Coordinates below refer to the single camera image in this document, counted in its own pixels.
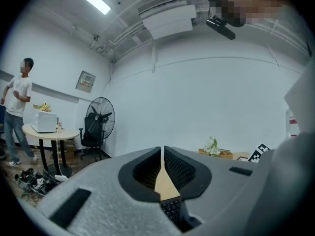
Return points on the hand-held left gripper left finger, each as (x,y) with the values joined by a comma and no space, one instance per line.
(105,188)

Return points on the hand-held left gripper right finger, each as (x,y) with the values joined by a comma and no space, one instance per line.
(221,188)

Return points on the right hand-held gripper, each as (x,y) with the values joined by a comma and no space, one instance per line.
(258,154)

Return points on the black keyboard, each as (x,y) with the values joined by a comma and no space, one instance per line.
(172,210)

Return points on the white flower bouquet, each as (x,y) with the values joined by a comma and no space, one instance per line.
(212,145)

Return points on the white power strip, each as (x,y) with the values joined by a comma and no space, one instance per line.
(61,177)

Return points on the cardboard box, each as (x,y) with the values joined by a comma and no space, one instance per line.
(69,149)

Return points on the black office chair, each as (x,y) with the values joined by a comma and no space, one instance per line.
(92,134)

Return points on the pile of floor equipment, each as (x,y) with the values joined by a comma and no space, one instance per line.
(34,181)

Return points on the round beige table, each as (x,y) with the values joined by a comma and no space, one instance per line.
(49,134)

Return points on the clear plastic bottle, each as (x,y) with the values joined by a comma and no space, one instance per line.
(59,124)

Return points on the white microwave oven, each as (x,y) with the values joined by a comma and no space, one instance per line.
(46,122)

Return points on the yellow flower bunch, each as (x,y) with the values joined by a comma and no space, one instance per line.
(44,107)

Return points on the person's face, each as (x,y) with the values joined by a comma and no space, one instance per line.
(248,4)

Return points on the white ceiling pipes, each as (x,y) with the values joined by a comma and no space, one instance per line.
(123,34)

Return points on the white air conditioner unit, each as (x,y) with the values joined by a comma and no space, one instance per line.
(169,21)

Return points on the white wall notice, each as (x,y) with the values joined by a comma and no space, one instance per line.
(292,124)

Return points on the black pedestal fan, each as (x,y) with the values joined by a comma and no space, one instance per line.
(108,107)

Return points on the grey electrical wall panel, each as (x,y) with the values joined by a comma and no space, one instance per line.
(85,81)

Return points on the grey wall trunking strip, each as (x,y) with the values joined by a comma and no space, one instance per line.
(49,91)

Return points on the black head-mounted camera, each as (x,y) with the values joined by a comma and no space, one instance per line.
(220,28)

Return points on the white security camera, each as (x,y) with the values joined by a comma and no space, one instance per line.
(96,38)

